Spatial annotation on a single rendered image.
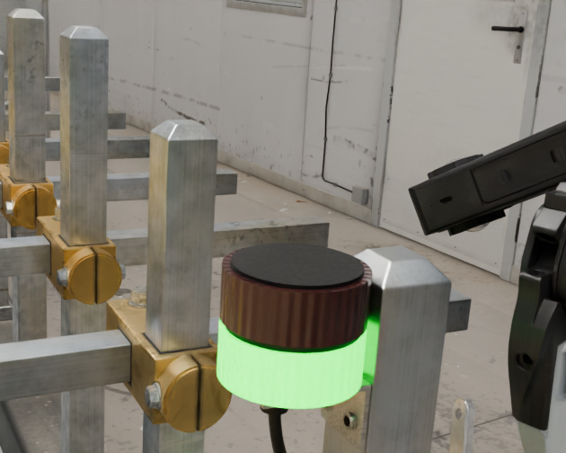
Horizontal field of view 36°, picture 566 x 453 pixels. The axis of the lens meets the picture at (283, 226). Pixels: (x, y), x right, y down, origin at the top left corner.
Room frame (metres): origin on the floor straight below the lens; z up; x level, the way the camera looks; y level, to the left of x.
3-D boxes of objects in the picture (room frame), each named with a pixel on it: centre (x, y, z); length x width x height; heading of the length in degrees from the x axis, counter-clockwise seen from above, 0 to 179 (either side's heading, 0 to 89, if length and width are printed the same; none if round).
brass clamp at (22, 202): (1.04, 0.32, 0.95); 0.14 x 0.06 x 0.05; 28
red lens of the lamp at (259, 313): (0.33, -0.01, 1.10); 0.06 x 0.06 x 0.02
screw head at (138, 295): (0.64, 0.10, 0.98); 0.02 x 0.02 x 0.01
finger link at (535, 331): (0.36, -0.12, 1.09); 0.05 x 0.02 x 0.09; 138
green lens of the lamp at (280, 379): (0.33, -0.01, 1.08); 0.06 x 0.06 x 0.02
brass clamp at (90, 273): (0.82, 0.20, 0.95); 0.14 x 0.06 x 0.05; 28
